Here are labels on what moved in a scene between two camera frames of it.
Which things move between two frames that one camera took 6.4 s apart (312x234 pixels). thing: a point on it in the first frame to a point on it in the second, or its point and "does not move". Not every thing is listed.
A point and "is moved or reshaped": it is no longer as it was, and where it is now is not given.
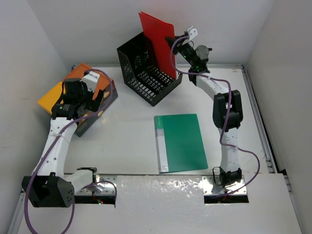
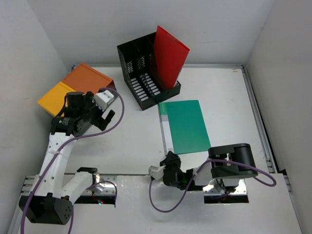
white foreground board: (173, 204) does not move
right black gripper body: (186, 51) to (173, 165)
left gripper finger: (96, 102) to (104, 123)
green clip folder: (180, 146) is moved or reshaped
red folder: (155, 30) is moved or reshaped
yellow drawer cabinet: (48, 101) does not move
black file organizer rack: (142, 71) is moved or reshaped
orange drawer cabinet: (104, 82) does not move
